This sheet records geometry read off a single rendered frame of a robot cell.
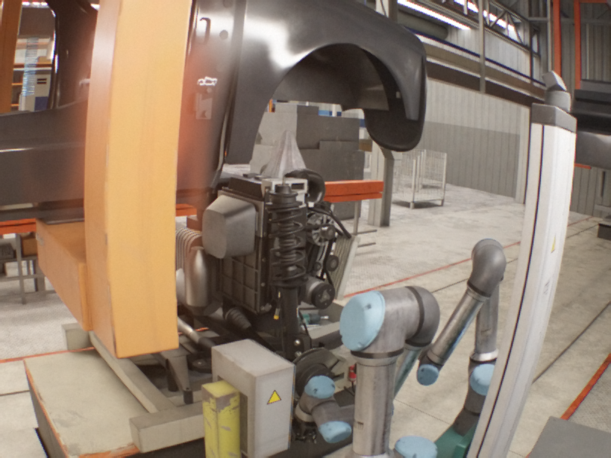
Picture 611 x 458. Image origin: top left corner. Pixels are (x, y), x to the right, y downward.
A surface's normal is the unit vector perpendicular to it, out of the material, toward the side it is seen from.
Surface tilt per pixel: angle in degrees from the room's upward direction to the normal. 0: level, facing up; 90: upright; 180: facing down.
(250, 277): 90
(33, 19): 90
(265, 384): 90
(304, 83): 90
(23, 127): 73
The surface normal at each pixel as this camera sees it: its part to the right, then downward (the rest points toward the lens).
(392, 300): 0.29, -0.68
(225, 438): 0.63, 0.19
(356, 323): -0.90, -0.10
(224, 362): -0.77, 0.08
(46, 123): 0.52, -0.11
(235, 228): 0.31, 0.21
